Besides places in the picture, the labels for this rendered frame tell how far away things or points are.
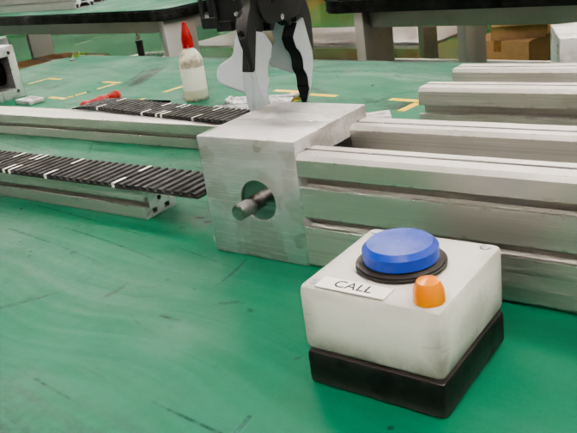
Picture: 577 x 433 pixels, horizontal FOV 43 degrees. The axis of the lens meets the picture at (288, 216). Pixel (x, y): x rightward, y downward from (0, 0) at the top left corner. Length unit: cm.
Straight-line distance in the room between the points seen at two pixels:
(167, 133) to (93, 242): 29
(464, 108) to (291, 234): 21
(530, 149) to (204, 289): 24
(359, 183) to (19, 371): 25
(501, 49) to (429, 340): 414
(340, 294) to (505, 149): 19
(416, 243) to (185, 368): 16
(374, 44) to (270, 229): 193
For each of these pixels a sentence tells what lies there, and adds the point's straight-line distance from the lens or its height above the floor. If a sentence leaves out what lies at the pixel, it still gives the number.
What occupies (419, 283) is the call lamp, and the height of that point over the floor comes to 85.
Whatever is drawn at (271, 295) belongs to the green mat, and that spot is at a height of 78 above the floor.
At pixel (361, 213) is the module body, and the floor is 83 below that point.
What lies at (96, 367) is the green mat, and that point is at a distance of 47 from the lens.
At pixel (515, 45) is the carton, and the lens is 442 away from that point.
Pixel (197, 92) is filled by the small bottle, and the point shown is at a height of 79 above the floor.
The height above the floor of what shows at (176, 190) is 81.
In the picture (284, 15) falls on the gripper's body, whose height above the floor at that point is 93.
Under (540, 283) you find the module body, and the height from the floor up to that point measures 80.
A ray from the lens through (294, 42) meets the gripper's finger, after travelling 80.
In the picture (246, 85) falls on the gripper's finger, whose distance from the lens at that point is 76.
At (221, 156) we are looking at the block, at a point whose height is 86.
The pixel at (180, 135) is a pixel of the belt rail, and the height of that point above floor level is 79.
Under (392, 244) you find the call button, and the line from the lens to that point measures 38.
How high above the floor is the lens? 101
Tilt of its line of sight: 21 degrees down
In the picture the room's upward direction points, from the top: 8 degrees counter-clockwise
